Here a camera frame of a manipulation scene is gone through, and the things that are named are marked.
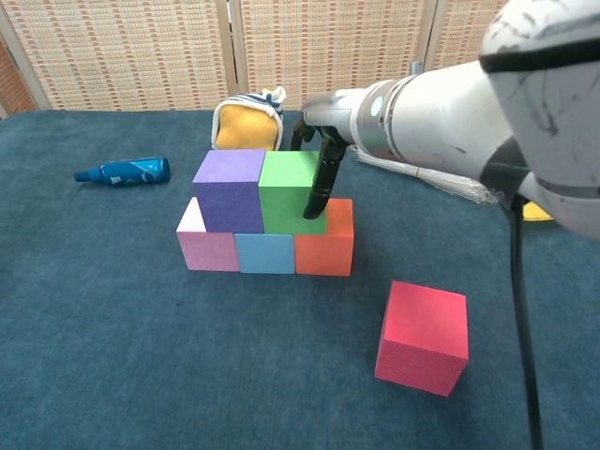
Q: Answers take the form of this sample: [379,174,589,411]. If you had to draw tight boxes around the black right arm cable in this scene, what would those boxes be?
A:
[508,194,545,450]

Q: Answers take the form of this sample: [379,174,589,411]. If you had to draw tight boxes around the light blue foam cube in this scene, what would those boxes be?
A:
[233,232,296,276]

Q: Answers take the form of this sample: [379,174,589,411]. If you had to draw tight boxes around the blue spray bottle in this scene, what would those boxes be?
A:
[73,157,172,188]

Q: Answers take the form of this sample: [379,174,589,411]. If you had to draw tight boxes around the woven bamboo folding screen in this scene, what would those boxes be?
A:
[0,0,600,113]

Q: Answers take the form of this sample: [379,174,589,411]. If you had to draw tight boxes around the purple foam cube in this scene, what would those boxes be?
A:
[191,148,267,234]

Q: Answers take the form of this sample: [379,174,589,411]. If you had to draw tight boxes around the red foam cube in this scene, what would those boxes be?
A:
[374,279,470,398]

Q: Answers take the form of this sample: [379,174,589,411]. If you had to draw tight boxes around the pink foam cube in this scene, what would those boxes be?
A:
[176,196,242,273]

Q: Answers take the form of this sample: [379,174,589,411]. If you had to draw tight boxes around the yellow snack bag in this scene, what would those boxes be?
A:
[520,201,557,222]

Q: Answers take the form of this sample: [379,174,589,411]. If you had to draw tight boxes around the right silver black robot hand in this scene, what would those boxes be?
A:
[289,88,371,220]

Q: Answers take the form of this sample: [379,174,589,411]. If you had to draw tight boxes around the green foam cube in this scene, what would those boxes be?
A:
[257,150,329,235]

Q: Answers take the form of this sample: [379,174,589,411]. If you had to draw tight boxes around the teal felt table cover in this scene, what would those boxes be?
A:
[0,110,600,450]

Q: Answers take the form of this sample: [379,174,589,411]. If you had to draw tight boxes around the bundle of clear straws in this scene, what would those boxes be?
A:
[349,143,501,205]

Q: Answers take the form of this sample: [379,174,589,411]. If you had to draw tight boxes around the yellow plush toy striped shirt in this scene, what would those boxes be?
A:
[212,86,288,154]

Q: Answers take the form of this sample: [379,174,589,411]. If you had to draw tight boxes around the orange foam cube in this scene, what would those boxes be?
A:
[293,197,355,277]

